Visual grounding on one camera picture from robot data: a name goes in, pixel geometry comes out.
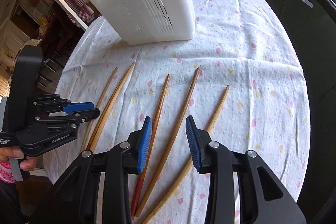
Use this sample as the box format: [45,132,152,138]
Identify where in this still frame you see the long curved wooden chopstick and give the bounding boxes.
[131,67,200,219]

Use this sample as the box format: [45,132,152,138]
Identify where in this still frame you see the light wooden chopstick right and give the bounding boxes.
[142,85,230,224]

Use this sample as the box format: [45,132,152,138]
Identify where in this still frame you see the red-tipped ridged wooden chopstick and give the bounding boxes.
[130,74,171,220]

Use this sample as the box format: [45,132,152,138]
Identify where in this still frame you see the wooden chopstick bundle left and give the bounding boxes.
[80,66,119,152]

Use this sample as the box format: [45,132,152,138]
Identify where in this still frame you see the floral white tablecloth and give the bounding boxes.
[43,0,311,224]

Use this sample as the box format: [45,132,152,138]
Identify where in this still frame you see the dark green kitchen cabinets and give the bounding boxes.
[266,0,335,220]

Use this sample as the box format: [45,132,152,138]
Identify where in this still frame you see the wooden chopstick bundle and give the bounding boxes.
[86,61,135,152]
[80,66,119,152]

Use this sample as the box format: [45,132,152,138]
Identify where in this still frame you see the person's left hand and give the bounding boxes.
[0,146,39,171]

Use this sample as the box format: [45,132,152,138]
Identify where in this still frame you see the wooden chopstick bundle middle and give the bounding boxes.
[86,61,135,152]

